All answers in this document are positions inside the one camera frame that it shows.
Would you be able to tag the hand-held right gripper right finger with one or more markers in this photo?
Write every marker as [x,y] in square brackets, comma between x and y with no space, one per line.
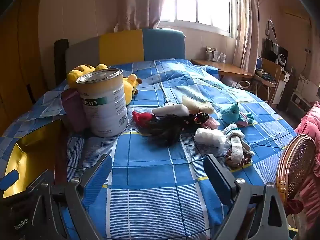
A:
[217,180]

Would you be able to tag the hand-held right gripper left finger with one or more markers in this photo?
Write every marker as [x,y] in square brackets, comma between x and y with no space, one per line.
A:
[98,177]

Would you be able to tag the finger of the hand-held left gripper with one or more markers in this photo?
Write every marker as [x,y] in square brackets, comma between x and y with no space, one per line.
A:
[8,180]

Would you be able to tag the gold-lined cardboard box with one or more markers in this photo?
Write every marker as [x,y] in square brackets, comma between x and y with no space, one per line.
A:
[25,160]

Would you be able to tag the pink satin scrunchie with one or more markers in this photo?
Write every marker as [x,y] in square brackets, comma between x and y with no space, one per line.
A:
[246,161]

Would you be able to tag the red plush toy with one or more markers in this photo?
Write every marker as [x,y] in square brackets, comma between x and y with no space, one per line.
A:
[141,118]

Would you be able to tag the white soft pouch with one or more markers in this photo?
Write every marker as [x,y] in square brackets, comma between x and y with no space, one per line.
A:
[172,110]

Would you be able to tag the white fuzzy sock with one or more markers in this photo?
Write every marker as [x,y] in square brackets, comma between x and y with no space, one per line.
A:
[236,145]

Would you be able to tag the white plastic-wrapped roll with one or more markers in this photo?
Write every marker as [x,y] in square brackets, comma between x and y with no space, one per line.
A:
[208,136]

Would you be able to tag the blue plaid blanket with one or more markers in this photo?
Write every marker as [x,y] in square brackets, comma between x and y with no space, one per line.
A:
[150,180]

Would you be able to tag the pink knitted hat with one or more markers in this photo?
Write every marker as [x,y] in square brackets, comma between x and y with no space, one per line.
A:
[212,123]

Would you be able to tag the beaded hair clip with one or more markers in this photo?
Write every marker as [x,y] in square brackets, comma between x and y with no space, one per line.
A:
[201,117]

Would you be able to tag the teal plush toy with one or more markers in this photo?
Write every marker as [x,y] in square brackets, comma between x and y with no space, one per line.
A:
[230,113]

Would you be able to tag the black wig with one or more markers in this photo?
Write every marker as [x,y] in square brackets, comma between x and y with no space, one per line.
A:
[167,130]

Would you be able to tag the pink box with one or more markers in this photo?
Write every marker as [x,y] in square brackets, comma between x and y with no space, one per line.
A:
[72,110]

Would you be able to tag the white metal tin can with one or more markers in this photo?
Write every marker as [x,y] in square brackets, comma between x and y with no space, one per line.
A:
[105,105]

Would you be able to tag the rattan chair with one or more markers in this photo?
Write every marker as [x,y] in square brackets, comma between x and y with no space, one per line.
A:
[297,160]

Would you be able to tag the yellow bear plush toy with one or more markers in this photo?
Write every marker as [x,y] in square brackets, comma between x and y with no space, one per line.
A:
[131,86]

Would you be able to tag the pink clothing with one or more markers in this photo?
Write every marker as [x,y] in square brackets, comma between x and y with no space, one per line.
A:
[310,130]

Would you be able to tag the white cabinet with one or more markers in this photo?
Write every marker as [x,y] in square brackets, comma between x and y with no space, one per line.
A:
[280,90]

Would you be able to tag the wooden desk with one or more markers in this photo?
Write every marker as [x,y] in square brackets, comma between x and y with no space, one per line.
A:
[225,67]

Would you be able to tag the white shelf unit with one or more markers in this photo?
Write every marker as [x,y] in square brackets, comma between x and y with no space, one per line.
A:
[305,92]

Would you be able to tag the small white containers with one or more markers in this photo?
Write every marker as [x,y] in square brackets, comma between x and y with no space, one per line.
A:
[215,55]

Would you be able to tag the yellow wooden wardrobe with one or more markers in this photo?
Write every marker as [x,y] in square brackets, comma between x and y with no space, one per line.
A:
[22,55]

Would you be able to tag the brown cardboard box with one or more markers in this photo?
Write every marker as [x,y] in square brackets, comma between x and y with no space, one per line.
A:
[271,66]

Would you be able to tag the grey yellow blue headboard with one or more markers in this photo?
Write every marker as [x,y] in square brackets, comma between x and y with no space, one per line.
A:
[120,45]

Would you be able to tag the white round fan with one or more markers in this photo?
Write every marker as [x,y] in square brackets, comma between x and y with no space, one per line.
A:
[282,59]

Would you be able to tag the black monitor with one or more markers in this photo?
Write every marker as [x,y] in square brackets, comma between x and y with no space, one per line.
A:
[270,48]

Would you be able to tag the pink curtain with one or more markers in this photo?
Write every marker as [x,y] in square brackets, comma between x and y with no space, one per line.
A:
[246,30]
[140,2]

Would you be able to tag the window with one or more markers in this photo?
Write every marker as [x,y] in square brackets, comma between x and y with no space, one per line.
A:
[200,2]

